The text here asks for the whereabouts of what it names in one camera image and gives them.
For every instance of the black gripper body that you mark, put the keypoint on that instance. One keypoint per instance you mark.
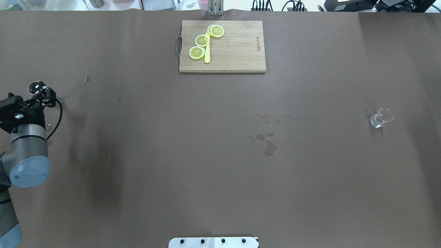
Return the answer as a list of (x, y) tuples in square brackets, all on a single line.
[(33, 115)]

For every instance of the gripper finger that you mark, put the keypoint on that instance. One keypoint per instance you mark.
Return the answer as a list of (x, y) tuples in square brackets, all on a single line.
[(45, 99)]

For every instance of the steel jigger measuring cup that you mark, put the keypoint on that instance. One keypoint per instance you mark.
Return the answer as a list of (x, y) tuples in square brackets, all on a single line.
[(36, 86)]

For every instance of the clear glass shaker cup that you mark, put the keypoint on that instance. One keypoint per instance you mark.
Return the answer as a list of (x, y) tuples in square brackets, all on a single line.
[(381, 117)]

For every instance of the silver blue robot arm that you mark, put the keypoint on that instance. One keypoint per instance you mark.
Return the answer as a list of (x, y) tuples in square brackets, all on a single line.
[(27, 163)]

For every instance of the middle lemon slice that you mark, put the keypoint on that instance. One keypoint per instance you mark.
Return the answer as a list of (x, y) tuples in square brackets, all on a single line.
[(202, 40)]

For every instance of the lemon slice far end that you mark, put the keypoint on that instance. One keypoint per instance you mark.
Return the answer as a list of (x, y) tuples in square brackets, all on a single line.
[(216, 31)]

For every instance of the wooden cutting board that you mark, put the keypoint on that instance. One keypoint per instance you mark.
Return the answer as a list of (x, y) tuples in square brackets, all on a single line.
[(240, 50)]

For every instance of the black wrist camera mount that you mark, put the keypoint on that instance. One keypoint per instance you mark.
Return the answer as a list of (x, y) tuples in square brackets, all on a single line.
[(9, 108)]

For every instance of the lemon slice near handle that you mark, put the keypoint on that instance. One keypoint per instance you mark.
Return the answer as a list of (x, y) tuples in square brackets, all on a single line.
[(196, 52)]

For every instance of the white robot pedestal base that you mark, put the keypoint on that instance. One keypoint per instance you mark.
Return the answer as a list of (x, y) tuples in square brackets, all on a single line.
[(214, 242)]

